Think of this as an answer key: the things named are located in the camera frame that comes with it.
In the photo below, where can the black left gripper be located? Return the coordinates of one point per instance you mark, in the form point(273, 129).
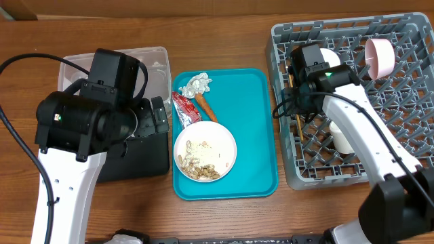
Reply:
point(147, 127)

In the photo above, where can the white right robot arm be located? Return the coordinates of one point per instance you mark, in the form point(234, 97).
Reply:
point(400, 203)

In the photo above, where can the clear plastic bin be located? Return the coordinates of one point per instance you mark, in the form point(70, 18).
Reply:
point(157, 63)

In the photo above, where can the black rectangular tray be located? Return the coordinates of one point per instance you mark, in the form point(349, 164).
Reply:
point(137, 158)

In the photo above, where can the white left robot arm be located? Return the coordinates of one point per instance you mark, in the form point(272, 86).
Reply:
point(100, 128)

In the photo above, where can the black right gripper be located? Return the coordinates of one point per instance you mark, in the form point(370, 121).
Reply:
point(317, 109)

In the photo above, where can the wooden chopstick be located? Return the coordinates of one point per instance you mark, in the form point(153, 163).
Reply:
point(298, 122)

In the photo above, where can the teal serving tray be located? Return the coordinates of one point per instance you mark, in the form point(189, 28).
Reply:
point(240, 99)

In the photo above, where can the orange carrot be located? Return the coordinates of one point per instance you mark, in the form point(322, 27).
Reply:
point(205, 107)

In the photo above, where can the red foil snack wrapper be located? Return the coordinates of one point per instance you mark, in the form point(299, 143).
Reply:
point(186, 110)

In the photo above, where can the pink bowl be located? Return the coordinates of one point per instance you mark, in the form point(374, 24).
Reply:
point(380, 57)

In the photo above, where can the white cup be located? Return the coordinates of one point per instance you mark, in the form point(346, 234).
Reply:
point(341, 144)

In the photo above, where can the white bowl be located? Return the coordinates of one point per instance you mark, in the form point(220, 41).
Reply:
point(330, 57)

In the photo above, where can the grey dishwasher rack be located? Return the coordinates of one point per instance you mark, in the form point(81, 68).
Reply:
point(404, 99)

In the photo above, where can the crumpled white tissue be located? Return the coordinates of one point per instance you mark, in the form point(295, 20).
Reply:
point(198, 84)

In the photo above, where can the pink plate with food scraps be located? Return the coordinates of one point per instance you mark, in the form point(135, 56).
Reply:
point(205, 151)

